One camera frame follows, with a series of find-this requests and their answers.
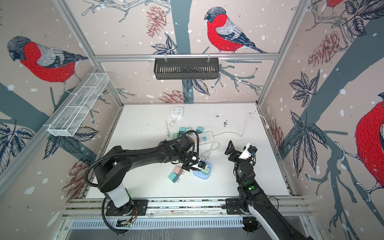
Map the blue rounded power strip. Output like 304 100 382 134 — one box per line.
193 161 212 180

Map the light green plug adapter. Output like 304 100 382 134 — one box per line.
201 166 210 175

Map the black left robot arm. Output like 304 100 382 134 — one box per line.
84 130 200 235

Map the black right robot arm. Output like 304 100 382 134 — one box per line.
222 141 312 240

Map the pink plug adapter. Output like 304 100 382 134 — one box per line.
173 166 184 176

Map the teal plug adapter left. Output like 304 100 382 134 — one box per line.
179 127 186 135

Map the teal plug adapter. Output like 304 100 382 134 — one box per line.
179 127 186 135
196 126 205 134

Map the teal plug adapter right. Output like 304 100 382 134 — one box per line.
196 126 205 134

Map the teal green front adapter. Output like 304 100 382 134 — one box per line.
168 172 180 183

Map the white long power strip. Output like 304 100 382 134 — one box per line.
189 131 215 145

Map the white square power strip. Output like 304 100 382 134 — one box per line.
170 107 184 119

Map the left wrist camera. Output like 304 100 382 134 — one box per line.
190 162 201 171

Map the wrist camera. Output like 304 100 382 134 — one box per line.
239 143 258 160
190 162 201 171

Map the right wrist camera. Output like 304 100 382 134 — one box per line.
239 143 258 160

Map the white square strip cable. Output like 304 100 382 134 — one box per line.
164 117 177 138

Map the white power strip cable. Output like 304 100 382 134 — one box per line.
212 112 270 138

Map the black hanging wire basket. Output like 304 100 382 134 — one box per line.
154 58 220 80

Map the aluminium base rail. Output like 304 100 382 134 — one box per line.
59 196 313 230

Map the white mesh wall shelf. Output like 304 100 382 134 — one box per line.
48 73 110 137

